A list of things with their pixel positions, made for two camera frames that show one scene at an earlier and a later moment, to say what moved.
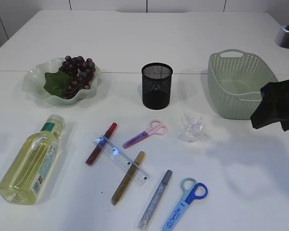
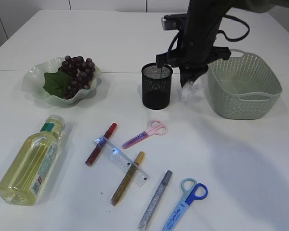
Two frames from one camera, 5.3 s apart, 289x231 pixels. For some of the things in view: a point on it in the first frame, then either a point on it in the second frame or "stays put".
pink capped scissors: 156,126 stays put
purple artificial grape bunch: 76,74 stays put
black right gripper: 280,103 -> 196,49
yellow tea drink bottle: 27,173 stays put
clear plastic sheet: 194,129 -> 192,91
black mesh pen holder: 156,79 stays put
